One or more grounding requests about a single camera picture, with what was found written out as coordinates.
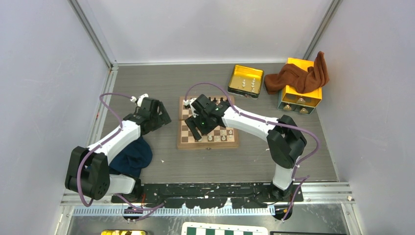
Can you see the wooden chess board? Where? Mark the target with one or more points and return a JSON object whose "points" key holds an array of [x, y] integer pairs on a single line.
{"points": [[220, 137]]}

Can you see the brown cloth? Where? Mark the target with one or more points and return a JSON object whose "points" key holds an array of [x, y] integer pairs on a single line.
{"points": [[303, 81]]}

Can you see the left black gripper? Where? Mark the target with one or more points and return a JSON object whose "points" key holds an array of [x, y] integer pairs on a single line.
{"points": [[163, 119]]}

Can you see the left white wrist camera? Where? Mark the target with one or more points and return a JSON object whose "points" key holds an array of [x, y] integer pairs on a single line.
{"points": [[138, 100]]}

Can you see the yellow drawer box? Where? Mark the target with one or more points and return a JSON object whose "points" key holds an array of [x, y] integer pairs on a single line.
{"points": [[290, 100]]}

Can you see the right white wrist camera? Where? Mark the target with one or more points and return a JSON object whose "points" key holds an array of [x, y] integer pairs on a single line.
{"points": [[187, 108]]}

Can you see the green checkered calibration board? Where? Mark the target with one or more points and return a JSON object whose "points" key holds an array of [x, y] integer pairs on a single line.
{"points": [[196, 228]]}

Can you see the dark blue cloth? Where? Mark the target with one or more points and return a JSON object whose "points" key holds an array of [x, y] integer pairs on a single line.
{"points": [[132, 159]]}

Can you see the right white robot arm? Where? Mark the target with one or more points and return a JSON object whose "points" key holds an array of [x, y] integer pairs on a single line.
{"points": [[285, 141]]}

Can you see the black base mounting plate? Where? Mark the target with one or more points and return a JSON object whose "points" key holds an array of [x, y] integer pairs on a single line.
{"points": [[210, 195]]}

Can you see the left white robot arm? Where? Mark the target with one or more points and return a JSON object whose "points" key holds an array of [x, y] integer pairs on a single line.
{"points": [[89, 167]]}

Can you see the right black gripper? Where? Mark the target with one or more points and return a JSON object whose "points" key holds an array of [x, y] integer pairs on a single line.
{"points": [[193, 123]]}

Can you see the gold metal tin tray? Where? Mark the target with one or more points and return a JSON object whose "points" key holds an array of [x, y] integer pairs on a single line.
{"points": [[246, 81]]}

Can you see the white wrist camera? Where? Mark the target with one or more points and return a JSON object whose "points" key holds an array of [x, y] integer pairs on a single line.
{"points": [[138, 100], [187, 108]]}

